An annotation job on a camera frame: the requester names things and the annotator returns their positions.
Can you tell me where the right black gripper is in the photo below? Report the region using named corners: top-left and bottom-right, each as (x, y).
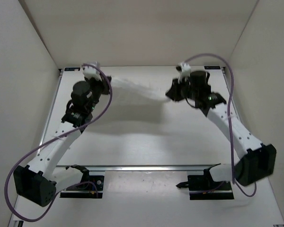
top-left (167, 76), bottom-right (199, 102)

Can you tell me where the white pleated skirt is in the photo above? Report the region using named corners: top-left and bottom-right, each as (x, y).
top-left (111, 77), bottom-right (170, 106)

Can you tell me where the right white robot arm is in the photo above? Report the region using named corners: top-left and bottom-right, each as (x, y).
top-left (165, 70), bottom-right (276, 189)

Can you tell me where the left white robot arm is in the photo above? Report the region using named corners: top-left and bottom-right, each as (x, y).
top-left (12, 77), bottom-right (111, 207)

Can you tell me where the right blue table label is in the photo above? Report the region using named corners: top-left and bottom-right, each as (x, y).
top-left (204, 66), bottom-right (221, 70)

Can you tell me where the blue table label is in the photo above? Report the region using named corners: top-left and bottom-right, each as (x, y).
top-left (204, 66), bottom-right (221, 70)
top-left (64, 67), bottom-right (80, 71)

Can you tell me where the left blue table label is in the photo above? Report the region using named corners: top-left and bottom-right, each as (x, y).
top-left (64, 67), bottom-right (80, 71)

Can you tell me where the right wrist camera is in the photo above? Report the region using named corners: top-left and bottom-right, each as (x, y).
top-left (176, 62), bottom-right (192, 84)

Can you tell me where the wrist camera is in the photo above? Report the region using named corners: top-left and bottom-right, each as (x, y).
top-left (176, 62), bottom-right (192, 84)
top-left (81, 61), bottom-right (102, 81)

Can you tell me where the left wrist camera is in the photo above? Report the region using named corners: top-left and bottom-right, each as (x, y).
top-left (81, 61), bottom-right (102, 81)

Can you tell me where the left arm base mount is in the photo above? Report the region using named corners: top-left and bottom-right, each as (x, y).
top-left (60, 165), bottom-right (105, 199)

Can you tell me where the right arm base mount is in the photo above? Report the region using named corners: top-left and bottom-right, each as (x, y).
top-left (176, 166), bottom-right (234, 201)

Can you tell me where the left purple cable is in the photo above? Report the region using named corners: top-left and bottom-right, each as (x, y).
top-left (5, 63), bottom-right (114, 222)

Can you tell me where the purple cable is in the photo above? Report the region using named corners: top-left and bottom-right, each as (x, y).
top-left (5, 63), bottom-right (114, 222)
top-left (184, 53), bottom-right (257, 197)

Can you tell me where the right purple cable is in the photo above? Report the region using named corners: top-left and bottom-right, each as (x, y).
top-left (184, 53), bottom-right (257, 197)

